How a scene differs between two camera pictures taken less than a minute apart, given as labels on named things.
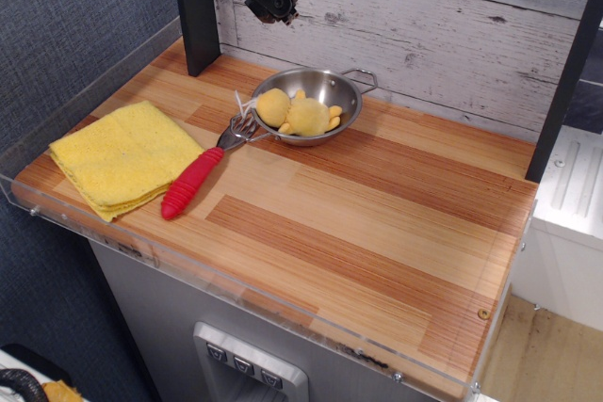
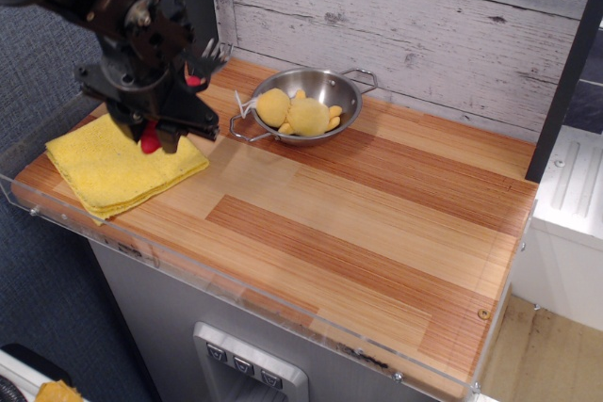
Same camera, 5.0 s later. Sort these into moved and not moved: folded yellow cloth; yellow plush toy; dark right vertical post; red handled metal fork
Moved: red handled metal fork
Not moved: yellow plush toy; dark right vertical post; folded yellow cloth
